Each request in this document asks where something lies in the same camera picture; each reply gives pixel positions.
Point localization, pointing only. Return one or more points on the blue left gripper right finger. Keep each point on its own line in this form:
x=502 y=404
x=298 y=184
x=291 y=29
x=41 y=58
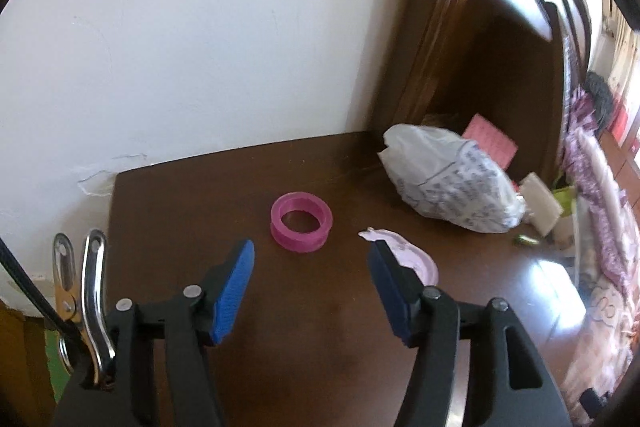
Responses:
x=400 y=291

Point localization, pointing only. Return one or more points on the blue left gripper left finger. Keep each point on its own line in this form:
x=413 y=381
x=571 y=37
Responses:
x=231 y=281

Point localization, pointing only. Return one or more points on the white printed plastic bag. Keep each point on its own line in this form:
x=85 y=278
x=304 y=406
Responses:
x=444 y=176

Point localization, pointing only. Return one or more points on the green AA battery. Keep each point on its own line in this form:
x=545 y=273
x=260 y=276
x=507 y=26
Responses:
x=527 y=241

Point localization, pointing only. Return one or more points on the light pink plastic lid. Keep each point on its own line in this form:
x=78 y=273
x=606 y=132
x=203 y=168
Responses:
x=406 y=253

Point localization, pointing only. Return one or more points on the dark wooden nightstand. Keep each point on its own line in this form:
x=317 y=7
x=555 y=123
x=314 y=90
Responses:
x=311 y=345

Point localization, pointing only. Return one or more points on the metal spring clamp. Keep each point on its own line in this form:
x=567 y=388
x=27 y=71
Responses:
x=79 y=301

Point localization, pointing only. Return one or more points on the green white selfie stick box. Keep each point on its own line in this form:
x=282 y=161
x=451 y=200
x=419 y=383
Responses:
x=564 y=231

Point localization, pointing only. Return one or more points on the pink patterned paper packet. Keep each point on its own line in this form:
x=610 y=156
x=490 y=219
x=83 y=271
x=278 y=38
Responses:
x=497 y=145

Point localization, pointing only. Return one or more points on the purple lace pillow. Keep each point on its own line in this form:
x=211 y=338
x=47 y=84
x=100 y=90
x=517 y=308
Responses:
x=614 y=229

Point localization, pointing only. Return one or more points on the dark wooden headboard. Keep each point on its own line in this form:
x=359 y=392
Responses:
x=513 y=62

